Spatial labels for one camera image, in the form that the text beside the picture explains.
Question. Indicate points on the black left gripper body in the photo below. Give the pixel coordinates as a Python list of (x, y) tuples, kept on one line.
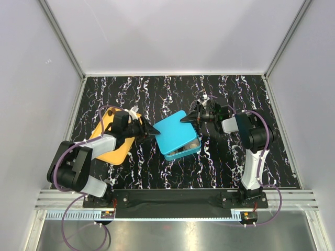
[(135, 130)]

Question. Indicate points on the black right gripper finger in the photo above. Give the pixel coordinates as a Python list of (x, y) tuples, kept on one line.
[(194, 122), (193, 115)]

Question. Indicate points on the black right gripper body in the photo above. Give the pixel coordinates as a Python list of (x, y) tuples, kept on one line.
[(208, 115)]

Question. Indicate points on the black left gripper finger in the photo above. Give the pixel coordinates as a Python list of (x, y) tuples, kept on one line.
[(152, 133), (146, 126)]

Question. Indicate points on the teal tin lid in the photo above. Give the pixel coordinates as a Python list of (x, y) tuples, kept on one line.
[(173, 133)]

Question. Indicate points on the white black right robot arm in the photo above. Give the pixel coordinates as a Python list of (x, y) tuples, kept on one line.
[(256, 136)]

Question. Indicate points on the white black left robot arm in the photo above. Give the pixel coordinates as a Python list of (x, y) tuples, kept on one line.
[(70, 168)]

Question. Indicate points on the orange plastic tray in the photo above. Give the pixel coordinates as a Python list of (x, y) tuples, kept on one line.
[(112, 154)]

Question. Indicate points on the teal tin box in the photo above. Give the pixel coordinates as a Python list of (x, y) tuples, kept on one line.
[(190, 148)]

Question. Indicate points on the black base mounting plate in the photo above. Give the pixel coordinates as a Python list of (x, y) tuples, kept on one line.
[(174, 203)]

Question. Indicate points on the left connector module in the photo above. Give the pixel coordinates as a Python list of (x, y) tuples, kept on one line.
[(107, 214)]

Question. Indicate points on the orange connector module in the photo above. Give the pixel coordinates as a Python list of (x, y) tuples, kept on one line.
[(249, 218)]

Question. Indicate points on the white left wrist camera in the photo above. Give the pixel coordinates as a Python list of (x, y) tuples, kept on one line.
[(133, 112)]

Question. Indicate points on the aluminium frame rail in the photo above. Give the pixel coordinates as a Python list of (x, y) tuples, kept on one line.
[(61, 37)]

